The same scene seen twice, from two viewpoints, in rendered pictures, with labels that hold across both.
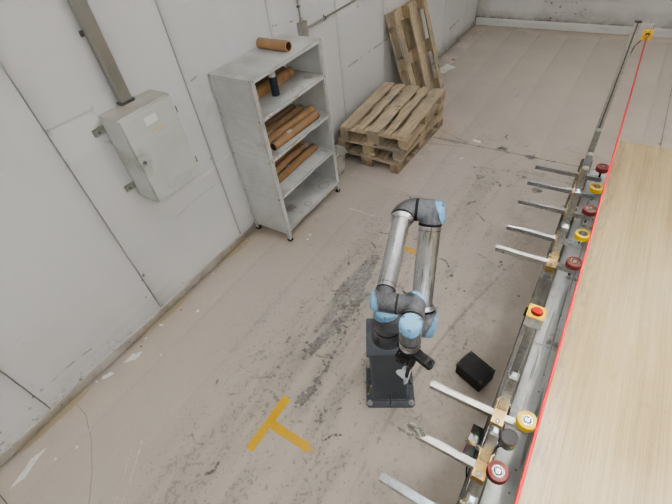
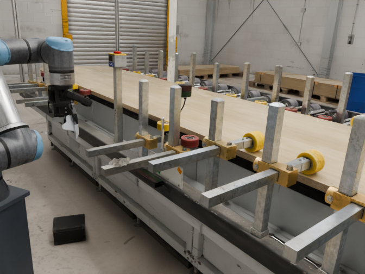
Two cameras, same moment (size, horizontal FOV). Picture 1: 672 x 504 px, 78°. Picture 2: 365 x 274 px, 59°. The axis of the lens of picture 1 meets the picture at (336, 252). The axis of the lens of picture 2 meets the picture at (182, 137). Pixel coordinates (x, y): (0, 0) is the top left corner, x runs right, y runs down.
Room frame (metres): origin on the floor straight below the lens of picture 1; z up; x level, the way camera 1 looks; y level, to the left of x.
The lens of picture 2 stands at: (0.21, 0.84, 1.36)
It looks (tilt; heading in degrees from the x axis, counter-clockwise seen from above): 18 degrees down; 283
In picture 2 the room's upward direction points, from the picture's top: 3 degrees clockwise
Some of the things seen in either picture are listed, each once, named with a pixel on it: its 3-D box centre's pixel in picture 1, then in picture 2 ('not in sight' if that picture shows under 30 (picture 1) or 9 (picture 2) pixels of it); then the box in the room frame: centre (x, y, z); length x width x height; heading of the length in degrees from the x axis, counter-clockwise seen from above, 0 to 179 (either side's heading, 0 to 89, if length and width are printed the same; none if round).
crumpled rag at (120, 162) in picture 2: (415, 430); (120, 160); (0.69, -0.22, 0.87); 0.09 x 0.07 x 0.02; 52
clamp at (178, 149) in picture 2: (483, 464); (177, 151); (0.53, -0.45, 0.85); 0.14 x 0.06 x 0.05; 142
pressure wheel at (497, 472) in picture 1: (495, 475); (189, 148); (0.48, -0.49, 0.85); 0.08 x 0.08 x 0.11
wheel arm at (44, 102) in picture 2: (533, 259); (58, 101); (1.56, -1.13, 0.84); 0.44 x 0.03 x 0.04; 52
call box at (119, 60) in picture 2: (534, 317); (117, 61); (0.95, -0.78, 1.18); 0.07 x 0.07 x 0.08; 52
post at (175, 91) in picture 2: (485, 454); (174, 139); (0.55, -0.47, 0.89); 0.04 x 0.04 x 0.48; 52
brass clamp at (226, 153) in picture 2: not in sight; (218, 147); (0.33, -0.30, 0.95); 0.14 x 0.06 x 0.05; 142
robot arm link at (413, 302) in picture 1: (411, 307); (39, 50); (1.05, -0.28, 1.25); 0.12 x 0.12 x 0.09; 68
